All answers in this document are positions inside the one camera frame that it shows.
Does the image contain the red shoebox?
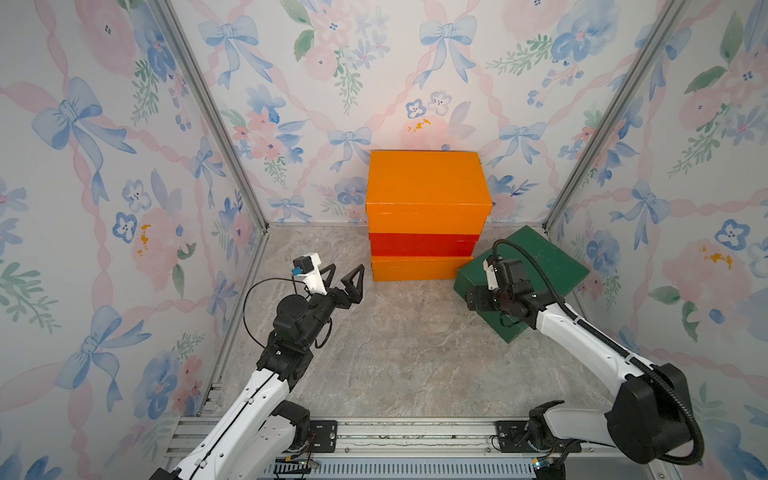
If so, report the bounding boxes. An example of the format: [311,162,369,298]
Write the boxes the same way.
[369,233,479,257]

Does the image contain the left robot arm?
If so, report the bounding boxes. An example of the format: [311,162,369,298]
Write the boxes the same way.
[152,254,365,479]

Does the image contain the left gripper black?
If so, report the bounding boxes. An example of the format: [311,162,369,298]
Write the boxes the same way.
[300,264,362,350]

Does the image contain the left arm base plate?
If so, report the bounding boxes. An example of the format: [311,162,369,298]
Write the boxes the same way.
[287,420,338,454]

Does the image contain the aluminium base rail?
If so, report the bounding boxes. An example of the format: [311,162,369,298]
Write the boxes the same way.
[160,417,683,479]

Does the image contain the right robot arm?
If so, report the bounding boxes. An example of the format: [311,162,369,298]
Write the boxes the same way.
[465,255,705,466]

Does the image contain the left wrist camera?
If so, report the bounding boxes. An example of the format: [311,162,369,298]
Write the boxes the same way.
[292,252,327,295]

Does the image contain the right corner aluminium post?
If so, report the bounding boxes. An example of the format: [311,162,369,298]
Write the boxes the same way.
[544,0,691,226]

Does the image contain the corner aluminium post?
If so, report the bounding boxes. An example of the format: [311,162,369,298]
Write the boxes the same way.
[148,0,268,234]
[544,0,691,226]

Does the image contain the left corner aluminium post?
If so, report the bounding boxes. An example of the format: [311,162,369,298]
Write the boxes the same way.
[148,0,268,234]

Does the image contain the right connector board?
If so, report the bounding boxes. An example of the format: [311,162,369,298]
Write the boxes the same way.
[532,457,566,480]

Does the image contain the orange shoebox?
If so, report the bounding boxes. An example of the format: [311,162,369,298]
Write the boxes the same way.
[366,150,492,236]
[372,256,473,282]

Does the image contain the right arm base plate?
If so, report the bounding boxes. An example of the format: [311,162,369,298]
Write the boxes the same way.
[490,419,582,454]

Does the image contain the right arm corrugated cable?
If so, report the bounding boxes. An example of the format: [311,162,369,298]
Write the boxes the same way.
[491,238,706,467]

